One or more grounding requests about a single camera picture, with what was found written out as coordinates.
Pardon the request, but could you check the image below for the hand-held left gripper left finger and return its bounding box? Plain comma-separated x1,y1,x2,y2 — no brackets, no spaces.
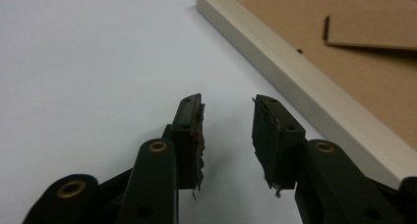
170,93,207,200

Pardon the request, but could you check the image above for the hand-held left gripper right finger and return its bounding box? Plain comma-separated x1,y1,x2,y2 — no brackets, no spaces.
251,93,307,198

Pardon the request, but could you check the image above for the wooden picture frame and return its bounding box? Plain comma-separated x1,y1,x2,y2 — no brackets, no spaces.
196,0,417,190

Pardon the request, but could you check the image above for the white table mat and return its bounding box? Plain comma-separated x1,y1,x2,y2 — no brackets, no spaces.
0,0,399,224

